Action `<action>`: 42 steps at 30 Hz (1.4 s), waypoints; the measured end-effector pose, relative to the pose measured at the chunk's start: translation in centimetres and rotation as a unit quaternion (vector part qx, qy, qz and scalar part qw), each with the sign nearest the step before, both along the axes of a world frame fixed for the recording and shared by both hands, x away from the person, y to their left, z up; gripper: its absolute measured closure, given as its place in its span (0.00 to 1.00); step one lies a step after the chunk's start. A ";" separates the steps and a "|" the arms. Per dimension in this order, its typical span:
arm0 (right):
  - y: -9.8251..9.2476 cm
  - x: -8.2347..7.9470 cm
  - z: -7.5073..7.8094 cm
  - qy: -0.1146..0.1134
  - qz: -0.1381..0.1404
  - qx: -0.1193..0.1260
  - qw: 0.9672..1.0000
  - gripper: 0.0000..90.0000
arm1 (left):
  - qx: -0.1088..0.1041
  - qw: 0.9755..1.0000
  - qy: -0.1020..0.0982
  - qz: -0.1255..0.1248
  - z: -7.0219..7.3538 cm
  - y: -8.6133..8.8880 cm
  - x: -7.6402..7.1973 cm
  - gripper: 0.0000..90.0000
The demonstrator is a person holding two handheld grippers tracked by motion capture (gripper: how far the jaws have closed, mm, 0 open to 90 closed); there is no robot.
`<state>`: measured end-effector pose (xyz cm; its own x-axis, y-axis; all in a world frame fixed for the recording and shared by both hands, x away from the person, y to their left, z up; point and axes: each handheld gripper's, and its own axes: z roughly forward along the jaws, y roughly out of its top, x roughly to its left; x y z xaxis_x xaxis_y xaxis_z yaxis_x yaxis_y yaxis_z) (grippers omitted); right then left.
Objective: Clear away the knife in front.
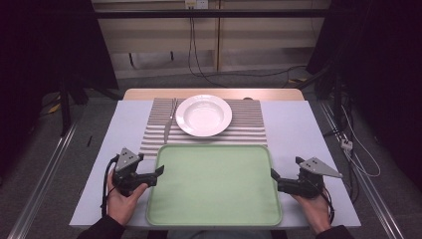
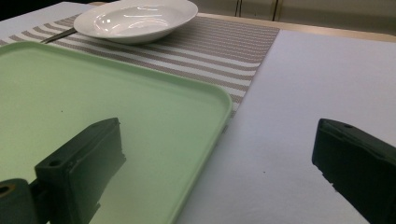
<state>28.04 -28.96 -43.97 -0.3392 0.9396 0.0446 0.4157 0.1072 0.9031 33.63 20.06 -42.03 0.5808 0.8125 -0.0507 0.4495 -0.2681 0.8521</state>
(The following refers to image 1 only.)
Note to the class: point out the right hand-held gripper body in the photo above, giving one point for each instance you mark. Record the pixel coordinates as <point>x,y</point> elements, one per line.
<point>307,177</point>

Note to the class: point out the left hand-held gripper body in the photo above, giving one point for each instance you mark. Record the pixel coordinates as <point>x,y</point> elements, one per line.
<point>127,171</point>

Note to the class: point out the silver fork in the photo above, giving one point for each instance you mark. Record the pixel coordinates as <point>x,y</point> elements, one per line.
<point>169,121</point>

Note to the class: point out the green tray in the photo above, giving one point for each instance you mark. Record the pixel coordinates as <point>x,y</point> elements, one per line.
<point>214,186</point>

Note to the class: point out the white plate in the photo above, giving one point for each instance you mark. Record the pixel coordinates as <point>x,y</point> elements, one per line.
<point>203,115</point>

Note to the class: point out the person's left hand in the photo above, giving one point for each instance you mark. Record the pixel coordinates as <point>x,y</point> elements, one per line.
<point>122,202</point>

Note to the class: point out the person's right hand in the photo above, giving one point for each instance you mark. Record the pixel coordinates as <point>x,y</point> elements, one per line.
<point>313,210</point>

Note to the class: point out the white power strip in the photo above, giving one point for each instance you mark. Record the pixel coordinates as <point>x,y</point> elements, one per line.
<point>346,143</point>

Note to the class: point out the striped placemat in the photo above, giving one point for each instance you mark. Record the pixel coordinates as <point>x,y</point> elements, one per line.
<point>247,122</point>

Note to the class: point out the black stand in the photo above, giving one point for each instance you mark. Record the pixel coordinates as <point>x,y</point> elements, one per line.
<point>64,106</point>

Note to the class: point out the black horizontal bar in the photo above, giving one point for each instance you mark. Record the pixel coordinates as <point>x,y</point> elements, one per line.
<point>212,13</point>

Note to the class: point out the wall socket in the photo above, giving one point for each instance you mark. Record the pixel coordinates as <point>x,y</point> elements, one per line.
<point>196,4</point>

